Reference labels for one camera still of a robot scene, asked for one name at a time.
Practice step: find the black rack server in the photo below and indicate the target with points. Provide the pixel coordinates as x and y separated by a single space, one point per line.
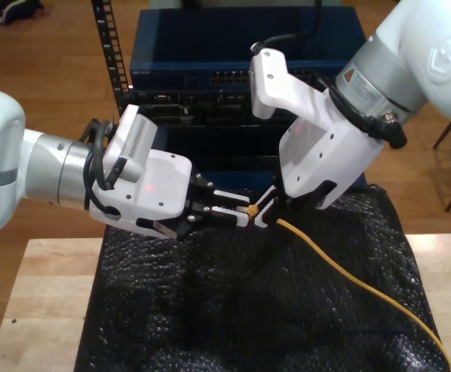
210 108

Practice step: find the black bubble wrap mat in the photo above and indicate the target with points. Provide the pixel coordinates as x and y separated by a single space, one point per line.
248 310

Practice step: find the blue network switch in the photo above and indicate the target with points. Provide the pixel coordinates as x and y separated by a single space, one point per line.
210 38

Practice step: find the black perforated rack post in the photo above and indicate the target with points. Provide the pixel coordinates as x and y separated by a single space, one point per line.
109 38

